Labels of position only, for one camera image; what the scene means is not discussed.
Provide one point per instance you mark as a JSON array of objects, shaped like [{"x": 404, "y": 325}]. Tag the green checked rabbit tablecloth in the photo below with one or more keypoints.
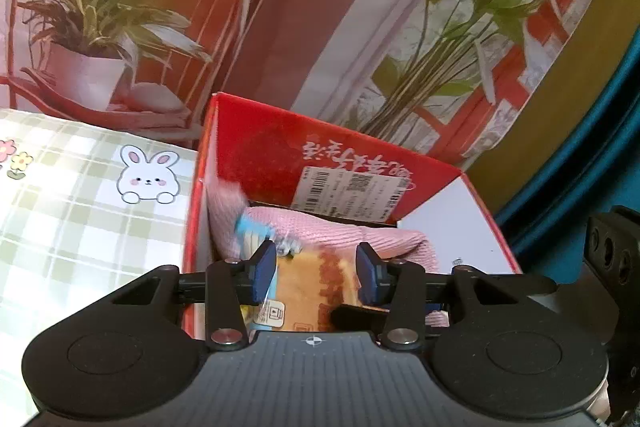
[{"x": 75, "y": 232}]

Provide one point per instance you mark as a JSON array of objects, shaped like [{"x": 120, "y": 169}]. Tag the red cardboard box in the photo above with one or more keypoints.
[{"x": 260, "y": 142}]

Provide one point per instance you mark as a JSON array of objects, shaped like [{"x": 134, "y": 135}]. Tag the pink knitted cloth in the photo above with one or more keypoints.
[{"x": 320, "y": 227}]

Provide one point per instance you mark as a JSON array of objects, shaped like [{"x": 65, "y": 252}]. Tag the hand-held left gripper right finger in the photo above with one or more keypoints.
[{"x": 367, "y": 277}]

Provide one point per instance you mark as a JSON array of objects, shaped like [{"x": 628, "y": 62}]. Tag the printed room scene backdrop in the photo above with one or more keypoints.
[{"x": 300, "y": 7}]

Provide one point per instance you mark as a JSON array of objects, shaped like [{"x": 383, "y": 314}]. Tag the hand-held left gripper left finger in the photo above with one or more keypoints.
[{"x": 265, "y": 272}]

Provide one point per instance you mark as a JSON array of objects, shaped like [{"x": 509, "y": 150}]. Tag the clear cake packet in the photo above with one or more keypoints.
[{"x": 305, "y": 287}]

